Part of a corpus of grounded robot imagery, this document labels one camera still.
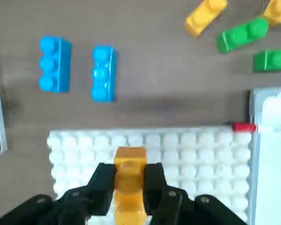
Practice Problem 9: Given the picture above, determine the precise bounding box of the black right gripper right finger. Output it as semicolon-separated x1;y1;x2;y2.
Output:
143;162;248;225

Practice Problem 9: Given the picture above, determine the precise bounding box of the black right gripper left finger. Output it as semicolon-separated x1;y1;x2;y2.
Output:
0;163;117;225

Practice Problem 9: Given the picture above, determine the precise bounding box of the yellow two-stud block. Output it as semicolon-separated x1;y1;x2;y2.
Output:
184;0;228;38
113;146;148;225

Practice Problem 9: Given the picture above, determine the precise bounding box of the white studded baseplate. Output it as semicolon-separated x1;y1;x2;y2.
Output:
46;126;255;225

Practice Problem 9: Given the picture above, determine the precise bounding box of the red-capped whiteboard pen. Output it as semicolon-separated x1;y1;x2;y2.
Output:
231;121;281;133

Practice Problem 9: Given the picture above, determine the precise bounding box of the blue three-stud block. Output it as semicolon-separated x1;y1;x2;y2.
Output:
38;35;72;93
91;45;118;103

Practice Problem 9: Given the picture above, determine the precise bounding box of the green two-stud block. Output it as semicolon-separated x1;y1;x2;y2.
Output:
252;48;281;73
215;16;270;54

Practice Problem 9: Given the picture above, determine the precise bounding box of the yellow block with tag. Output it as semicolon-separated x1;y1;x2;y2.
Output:
262;0;281;26

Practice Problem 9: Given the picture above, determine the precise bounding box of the whiteboard with metal frame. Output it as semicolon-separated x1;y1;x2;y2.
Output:
248;87;281;225

